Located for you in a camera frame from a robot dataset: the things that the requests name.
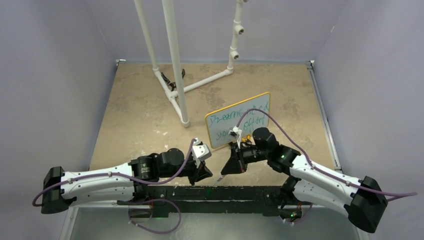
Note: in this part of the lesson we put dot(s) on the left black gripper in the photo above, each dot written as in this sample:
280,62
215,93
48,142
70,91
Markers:
199,174

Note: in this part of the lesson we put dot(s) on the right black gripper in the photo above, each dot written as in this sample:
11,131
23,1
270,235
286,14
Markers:
236,163

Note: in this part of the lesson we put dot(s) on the yellow framed whiteboard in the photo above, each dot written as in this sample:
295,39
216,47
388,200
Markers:
220,122

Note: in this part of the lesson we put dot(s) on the white green marker pen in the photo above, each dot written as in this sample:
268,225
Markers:
219,180

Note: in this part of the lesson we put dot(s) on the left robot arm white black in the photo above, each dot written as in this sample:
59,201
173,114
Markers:
125,182

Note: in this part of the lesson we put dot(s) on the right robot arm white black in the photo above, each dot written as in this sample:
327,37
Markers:
360,200

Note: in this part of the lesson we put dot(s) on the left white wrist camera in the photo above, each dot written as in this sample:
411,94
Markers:
200,152

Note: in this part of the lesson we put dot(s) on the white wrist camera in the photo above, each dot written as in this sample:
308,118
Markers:
200,152
236,133

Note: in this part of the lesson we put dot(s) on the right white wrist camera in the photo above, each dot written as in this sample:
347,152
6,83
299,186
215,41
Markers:
236,133

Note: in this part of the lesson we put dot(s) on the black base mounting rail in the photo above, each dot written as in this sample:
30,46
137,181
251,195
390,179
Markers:
269,201

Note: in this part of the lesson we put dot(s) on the white PVC pipe frame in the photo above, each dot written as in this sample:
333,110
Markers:
177,97

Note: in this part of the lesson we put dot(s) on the aluminium extrusion frame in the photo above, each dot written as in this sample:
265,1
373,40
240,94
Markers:
96,222

